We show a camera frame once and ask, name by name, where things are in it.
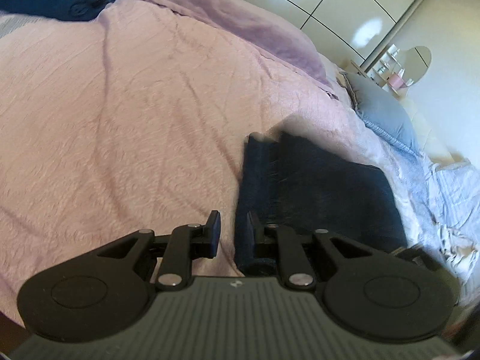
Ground dark blue denim jeans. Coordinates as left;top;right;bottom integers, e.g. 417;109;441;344
234;133;407;276

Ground pink textured bedspread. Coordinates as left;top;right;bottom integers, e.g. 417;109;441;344
1;0;420;322

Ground grey blue pillow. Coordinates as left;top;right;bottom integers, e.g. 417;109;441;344
342;72;421;156

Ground light blue striped sheet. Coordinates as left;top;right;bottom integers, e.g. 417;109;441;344
393;150;479;304

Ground pink cup on shelf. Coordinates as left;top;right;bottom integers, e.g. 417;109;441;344
387;72;404;90

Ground lilac fleece blanket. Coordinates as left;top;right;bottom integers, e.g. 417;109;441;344
133;0;340;100

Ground blue folded garment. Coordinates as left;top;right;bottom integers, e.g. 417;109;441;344
1;0;115;22

